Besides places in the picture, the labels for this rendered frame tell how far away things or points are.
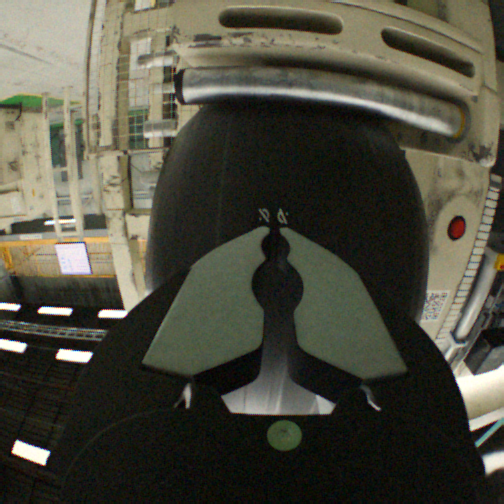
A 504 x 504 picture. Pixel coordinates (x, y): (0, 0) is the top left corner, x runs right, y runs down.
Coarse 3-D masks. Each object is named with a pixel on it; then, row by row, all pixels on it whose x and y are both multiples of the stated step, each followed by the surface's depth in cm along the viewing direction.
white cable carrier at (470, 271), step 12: (492, 180) 31; (492, 192) 32; (492, 204) 33; (480, 228) 35; (480, 240) 36; (480, 252) 37; (468, 264) 39; (468, 276) 40; (468, 288) 41; (456, 300) 42; (456, 312) 43; (444, 324) 45; (444, 336) 46
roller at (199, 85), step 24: (192, 72) 22; (216, 72) 22; (240, 72) 22; (264, 72) 22; (288, 72) 22; (312, 72) 22; (192, 96) 24; (216, 96) 24; (240, 96) 24; (264, 96) 24; (288, 96) 23; (312, 96) 23; (336, 96) 23; (360, 96) 22; (384, 96) 22; (408, 96) 22; (408, 120) 23; (432, 120) 22; (456, 120) 22
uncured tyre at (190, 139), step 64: (192, 128) 25; (256, 128) 23; (320, 128) 23; (384, 128) 25; (192, 192) 21; (256, 192) 21; (320, 192) 20; (384, 192) 20; (192, 256) 20; (384, 256) 20; (256, 384) 22
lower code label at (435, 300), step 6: (426, 294) 40; (432, 294) 40; (438, 294) 40; (444, 294) 40; (426, 300) 41; (432, 300) 41; (438, 300) 41; (444, 300) 41; (426, 306) 41; (432, 306) 41; (438, 306) 41; (426, 312) 42; (432, 312) 42; (438, 312) 42; (426, 318) 43; (432, 318) 43; (438, 318) 43
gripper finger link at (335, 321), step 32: (288, 256) 9; (320, 256) 9; (288, 288) 9; (320, 288) 8; (352, 288) 8; (320, 320) 7; (352, 320) 7; (288, 352) 7; (320, 352) 6; (352, 352) 6; (384, 352) 6; (320, 384) 6; (352, 384) 5
